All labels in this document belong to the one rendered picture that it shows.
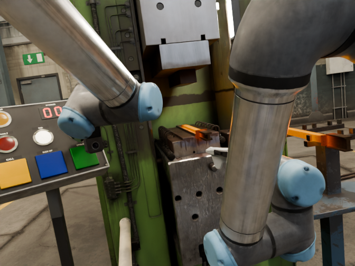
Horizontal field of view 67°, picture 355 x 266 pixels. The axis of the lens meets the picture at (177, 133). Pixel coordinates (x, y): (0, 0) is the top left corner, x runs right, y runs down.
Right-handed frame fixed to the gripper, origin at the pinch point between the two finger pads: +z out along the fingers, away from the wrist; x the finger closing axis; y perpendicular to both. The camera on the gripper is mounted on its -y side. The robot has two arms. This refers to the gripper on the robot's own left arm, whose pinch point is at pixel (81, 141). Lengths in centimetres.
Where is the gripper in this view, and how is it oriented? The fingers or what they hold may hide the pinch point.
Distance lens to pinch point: 92.2
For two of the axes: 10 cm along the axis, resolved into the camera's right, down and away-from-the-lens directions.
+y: -4.1, -8.7, 2.9
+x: -8.0, 1.9, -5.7
